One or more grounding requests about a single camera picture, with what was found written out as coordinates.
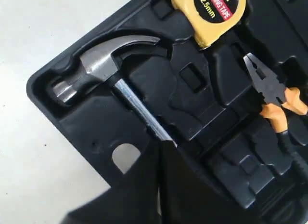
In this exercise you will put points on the claw hammer black grip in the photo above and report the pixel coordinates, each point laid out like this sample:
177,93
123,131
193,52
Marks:
97,65

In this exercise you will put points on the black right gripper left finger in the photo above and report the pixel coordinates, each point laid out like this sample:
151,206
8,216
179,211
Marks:
133,200

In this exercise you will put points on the orange handled pliers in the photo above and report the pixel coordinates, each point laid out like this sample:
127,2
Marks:
277,97

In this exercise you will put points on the yellow measuring tape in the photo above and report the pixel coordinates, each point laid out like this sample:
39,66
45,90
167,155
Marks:
210,19

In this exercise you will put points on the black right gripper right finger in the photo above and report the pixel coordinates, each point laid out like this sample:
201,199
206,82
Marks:
187,199

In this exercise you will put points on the black plastic tool case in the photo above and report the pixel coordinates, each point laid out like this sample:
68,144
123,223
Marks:
203,98

